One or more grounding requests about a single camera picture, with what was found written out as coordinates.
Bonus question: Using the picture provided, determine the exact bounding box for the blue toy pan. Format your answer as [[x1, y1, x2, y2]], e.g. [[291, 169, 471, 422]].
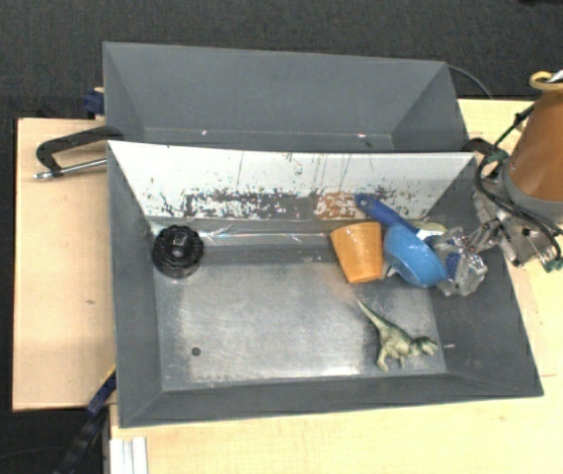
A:
[[354, 193, 449, 289]]

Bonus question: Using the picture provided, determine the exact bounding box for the pale wood flat board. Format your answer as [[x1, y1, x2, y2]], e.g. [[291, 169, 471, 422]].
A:
[[12, 117, 118, 413]]

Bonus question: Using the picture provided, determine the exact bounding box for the green toy dinosaur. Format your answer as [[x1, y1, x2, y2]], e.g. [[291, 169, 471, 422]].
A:
[[356, 299, 440, 374]]

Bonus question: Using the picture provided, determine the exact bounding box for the clear glass thing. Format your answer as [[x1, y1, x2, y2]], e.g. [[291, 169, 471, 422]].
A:
[[431, 225, 489, 299]]

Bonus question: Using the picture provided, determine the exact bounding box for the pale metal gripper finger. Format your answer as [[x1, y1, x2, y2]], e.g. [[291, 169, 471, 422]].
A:
[[467, 237, 504, 257], [465, 223, 499, 244]]

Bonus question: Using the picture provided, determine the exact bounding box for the black round ribbed knob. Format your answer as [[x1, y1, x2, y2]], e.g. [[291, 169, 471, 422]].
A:
[[151, 224, 205, 280]]

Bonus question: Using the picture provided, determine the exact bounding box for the grey metal bin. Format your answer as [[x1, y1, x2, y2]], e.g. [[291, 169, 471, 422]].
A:
[[101, 40, 545, 430]]

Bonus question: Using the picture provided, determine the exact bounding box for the orange cup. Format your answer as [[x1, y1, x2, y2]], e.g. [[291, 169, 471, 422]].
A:
[[329, 221, 386, 285]]

